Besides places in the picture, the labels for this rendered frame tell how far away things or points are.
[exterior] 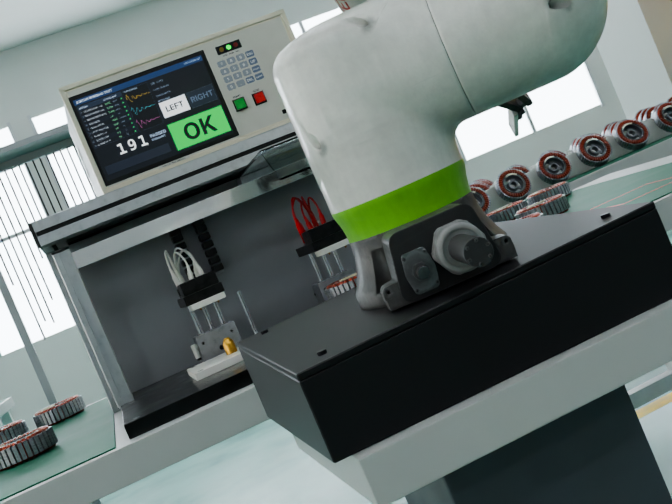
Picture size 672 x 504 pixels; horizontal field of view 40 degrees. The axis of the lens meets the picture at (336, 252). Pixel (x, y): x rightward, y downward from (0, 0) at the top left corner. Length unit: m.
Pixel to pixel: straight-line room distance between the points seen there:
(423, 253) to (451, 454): 0.16
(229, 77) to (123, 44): 6.55
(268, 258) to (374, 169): 1.05
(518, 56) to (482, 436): 0.31
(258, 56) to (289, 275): 0.42
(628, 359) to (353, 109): 0.30
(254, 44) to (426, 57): 1.01
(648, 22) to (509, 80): 4.55
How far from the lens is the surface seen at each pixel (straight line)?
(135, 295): 1.80
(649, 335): 0.77
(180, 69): 1.74
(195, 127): 1.72
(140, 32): 8.33
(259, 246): 1.83
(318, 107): 0.80
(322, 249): 1.62
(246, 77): 1.75
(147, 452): 1.30
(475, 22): 0.78
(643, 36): 5.38
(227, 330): 1.68
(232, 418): 1.31
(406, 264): 0.75
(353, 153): 0.79
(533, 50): 0.79
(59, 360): 7.96
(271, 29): 1.79
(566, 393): 0.74
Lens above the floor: 0.91
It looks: 1 degrees down
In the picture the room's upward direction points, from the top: 23 degrees counter-clockwise
